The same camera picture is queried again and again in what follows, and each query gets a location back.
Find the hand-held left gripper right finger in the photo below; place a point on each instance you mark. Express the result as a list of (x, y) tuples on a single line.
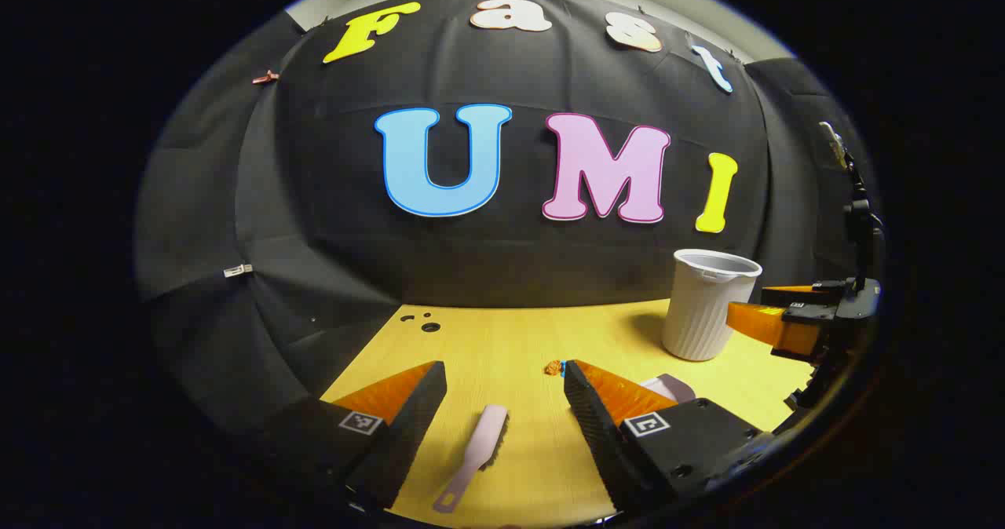
[(593, 427)]

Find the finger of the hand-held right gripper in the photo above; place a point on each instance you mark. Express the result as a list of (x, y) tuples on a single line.
[(765, 326), (816, 292)]

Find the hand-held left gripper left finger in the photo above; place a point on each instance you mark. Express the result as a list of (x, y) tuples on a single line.
[(408, 427)]

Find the white ribbed garbage bin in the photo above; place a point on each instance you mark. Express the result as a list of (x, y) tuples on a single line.
[(703, 309)]

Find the orange paper trash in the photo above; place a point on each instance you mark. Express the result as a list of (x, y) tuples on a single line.
[(553, 368)]

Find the small pink broom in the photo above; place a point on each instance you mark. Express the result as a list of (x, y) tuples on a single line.
[(487, 435)]

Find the pink dustpan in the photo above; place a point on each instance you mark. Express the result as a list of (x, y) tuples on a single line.
[(675, 388)]

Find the yellow wooden desktop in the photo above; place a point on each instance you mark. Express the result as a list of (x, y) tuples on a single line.
[(502, 348)]

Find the black backdrop cloth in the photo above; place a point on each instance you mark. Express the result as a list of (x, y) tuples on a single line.
[(502, 262)]

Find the white cloth clip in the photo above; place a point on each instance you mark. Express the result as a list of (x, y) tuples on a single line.
[(238, 270)]

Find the pink cloth clip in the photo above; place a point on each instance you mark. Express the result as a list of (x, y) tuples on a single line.
[(265, 78)]

